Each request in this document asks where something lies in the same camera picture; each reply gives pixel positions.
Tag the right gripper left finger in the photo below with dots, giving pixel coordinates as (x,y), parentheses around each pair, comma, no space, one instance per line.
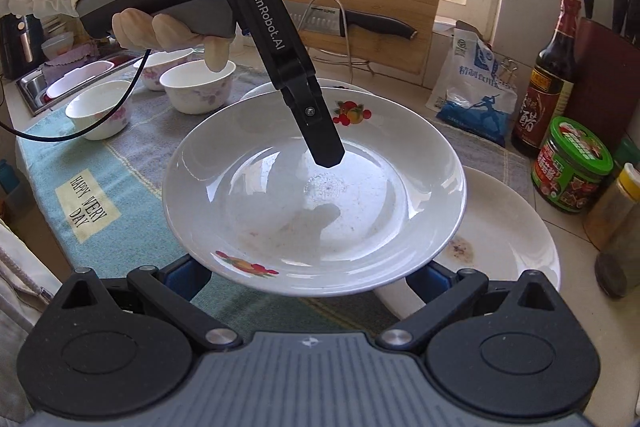
(167,294)

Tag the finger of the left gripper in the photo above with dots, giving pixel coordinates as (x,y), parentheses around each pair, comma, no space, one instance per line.
(291,72)

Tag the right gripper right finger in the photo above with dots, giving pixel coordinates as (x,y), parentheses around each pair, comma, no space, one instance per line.
(427,302)

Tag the plate with food stain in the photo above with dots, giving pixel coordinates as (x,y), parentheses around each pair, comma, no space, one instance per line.
(500,235)

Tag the floral white bowl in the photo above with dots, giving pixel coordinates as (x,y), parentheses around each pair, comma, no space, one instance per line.
(92,105)
(193,89)

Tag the large white plate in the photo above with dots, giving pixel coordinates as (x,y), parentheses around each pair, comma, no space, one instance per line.
(244,197)

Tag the santoku kitchen knife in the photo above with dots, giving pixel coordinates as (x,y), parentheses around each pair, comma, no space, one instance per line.
(332,21)

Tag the empty clear glass bottle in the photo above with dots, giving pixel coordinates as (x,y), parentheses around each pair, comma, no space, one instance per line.
(617,265)

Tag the yellow lid spice jar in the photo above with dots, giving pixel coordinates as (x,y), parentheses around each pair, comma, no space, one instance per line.
(613,207)

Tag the green lid mushroom sauce jar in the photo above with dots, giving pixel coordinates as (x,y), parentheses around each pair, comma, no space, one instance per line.
(571,165)

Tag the blue white salt bag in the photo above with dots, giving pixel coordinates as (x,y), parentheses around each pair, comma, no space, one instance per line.
(473,92)

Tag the white plastic colander basket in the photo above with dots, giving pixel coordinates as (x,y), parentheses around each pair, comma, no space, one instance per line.
(75,77)

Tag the dark vinegar bottle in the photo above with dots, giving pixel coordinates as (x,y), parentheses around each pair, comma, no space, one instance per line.
(550,83)

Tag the green lid spice jar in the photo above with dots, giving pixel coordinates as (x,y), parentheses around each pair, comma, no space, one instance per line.
(626,153)

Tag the black air fryer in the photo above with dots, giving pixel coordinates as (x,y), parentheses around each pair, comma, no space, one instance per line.
(21,40)

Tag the dark red knife block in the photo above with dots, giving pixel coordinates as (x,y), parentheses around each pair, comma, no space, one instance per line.
(606,90)

